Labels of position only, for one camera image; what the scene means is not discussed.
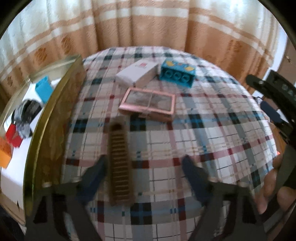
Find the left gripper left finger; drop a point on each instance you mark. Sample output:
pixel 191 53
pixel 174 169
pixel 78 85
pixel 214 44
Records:
pixel 90 180

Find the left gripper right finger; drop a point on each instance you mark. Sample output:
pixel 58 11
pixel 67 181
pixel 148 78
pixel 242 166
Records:
pixel 198 180

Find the brown wooden comb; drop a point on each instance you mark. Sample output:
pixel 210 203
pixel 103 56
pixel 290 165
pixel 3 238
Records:
pixel 119 164

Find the pink framed makeup palette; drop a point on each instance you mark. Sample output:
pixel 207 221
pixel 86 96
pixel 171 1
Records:
pixel 148 103

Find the orange toy cube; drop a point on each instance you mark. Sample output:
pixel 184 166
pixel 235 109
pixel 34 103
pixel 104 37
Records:
pixel 6 151

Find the red toy brick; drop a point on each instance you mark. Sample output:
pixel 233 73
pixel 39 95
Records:
pixel 13 136

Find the grey black rock toy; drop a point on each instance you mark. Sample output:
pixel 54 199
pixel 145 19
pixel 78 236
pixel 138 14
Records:
pixel 23 115

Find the long blue toy brick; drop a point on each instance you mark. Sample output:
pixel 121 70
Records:
pixel 182 74

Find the blue bear toy brick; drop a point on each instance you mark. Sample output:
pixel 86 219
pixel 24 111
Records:
pixel 44 89

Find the white rectangular carton box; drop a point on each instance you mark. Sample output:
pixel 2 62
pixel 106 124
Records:
pixel 138 75

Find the white power adapter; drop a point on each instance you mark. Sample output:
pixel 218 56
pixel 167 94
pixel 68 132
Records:
pixel 34 122

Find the person's right hand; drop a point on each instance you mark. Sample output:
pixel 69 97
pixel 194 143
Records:
pixel 285 196

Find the brown wooden door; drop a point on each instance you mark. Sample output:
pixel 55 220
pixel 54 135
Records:
pixel 287 67

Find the cream and tan curtain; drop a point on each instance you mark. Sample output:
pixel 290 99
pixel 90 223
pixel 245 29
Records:
pixel 240 37

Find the gold metal tin tray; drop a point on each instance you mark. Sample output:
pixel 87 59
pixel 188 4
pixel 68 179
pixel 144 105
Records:
pixel 44 151

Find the plaid tablecloth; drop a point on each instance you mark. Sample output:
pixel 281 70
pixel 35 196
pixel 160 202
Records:
pixel 217 123

